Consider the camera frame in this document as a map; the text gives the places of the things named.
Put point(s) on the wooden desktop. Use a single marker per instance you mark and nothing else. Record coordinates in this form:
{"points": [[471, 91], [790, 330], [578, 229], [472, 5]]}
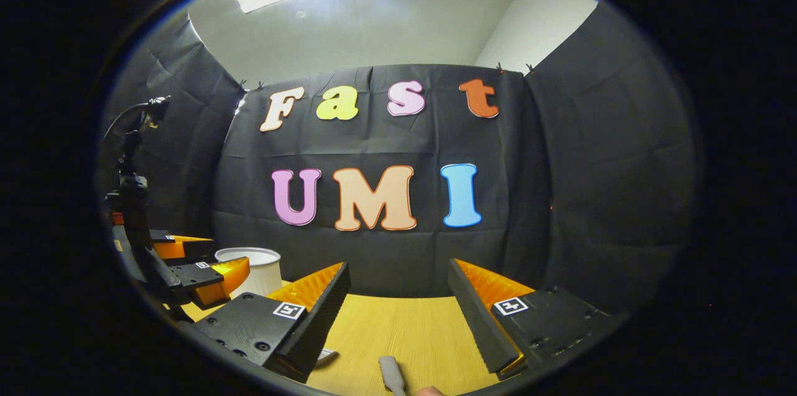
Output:
{"points": [[398, 327]]}

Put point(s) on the small grey broom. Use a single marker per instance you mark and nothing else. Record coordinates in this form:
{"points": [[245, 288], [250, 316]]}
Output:
{"points": [[392, 374]]}

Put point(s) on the white ribbed garbage bin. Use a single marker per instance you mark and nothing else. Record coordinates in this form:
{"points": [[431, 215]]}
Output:
{"points": [[261, 271]]}

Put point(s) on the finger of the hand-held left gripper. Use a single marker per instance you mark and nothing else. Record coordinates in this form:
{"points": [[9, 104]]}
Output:
{"points": [[180, 246], [199, 278]]}

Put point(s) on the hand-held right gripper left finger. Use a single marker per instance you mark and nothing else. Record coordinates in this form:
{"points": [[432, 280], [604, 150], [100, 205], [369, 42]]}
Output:
{"points": [[311, 327]]}

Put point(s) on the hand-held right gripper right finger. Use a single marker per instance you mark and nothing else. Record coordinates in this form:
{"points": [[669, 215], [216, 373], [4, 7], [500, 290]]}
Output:
{"points": [[479, 321]]}

